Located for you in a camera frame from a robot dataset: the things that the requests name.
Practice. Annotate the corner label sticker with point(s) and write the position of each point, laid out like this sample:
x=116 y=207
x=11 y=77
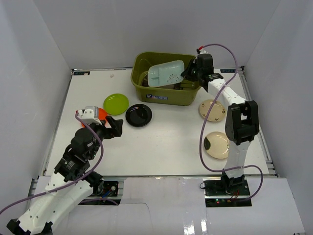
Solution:
x=81 y=73
x=227 y=70

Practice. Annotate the cream floral plate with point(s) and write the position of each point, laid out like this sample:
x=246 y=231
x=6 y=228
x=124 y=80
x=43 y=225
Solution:
x=217 y=113

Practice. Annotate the olive green plastic bin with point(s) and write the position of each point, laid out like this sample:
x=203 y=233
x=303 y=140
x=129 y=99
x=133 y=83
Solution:
x=184 y=95

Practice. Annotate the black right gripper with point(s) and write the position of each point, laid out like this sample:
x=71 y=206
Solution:
x=186 y=74

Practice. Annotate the black rimmed cream plate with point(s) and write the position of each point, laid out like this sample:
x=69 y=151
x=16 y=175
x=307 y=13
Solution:
x=143 y=81

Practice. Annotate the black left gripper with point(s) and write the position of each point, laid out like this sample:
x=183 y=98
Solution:
x=108 y=127

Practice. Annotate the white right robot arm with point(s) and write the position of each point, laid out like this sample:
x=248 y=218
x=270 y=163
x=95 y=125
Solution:
x=242 y=121

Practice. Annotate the right corner label sticker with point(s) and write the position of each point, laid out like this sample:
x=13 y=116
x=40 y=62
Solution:
x=227 y=70

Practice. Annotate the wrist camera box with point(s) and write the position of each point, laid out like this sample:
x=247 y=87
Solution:
x=89 y=115
x=201 y=50

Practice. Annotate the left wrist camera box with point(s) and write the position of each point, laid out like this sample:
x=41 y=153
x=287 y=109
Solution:
x=89 y=115

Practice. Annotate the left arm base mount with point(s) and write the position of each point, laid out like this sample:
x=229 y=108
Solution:
x=101 y=187

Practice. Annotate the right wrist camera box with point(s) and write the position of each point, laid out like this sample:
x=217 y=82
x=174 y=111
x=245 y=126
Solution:
x=201 y=50

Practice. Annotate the pale green rectangular dish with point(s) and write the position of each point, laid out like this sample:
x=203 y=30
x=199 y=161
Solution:
x=165 y=74

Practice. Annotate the left corner label sticker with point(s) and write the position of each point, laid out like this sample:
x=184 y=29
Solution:
x=81 y=73

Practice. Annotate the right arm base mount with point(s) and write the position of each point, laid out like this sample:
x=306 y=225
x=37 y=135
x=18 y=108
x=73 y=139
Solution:
x=217 y=196

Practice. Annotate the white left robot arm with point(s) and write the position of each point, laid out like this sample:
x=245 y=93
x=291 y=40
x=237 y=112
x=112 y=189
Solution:
x=72 y=182

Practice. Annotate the orange plate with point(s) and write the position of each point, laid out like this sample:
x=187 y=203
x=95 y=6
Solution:
x=102 y=114

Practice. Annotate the cream plate with black mark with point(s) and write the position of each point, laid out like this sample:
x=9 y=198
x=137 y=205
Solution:
x=216 y=145

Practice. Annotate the small black plate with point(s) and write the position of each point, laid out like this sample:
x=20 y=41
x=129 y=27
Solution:
x=138 y=115

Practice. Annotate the lime green plate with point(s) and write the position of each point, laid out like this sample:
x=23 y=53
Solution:
x=116 y=104

